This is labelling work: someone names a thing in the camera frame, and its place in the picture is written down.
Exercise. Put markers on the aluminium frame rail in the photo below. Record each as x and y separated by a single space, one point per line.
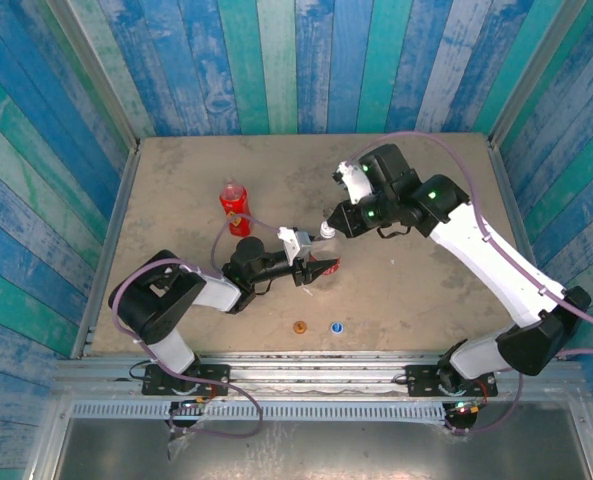
316 375

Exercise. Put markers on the right controller board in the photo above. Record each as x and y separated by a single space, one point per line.
468 409

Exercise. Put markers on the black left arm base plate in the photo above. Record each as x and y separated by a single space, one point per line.
211 374

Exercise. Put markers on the controller board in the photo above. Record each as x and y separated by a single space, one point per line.
191 404
468 409

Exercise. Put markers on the red drink bottle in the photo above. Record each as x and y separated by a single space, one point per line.
236 205

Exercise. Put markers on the white bottle cap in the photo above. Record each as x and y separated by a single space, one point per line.
327 231

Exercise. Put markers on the small white scrap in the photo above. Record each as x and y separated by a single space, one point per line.
307 291

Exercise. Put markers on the clear bottle red label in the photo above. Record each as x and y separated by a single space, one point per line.
326 245

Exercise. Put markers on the aluminium corner post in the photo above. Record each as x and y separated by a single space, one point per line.
537 75
97 75

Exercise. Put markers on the left controller board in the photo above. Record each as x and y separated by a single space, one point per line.
191 404

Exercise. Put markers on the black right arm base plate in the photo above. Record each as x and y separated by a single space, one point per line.
421 375

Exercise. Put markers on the grey metal base sheet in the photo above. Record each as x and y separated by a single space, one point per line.
351 450

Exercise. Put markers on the orange bottle cap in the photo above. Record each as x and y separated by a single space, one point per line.
300 327

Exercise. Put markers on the aluminium table side rail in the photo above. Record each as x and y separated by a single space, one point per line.
513 210
118 210

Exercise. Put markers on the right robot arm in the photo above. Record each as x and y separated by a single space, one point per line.
491 260

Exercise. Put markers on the blue bottle cap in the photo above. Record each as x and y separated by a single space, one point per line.
337 328

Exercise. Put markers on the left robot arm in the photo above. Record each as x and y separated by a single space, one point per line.
216 295

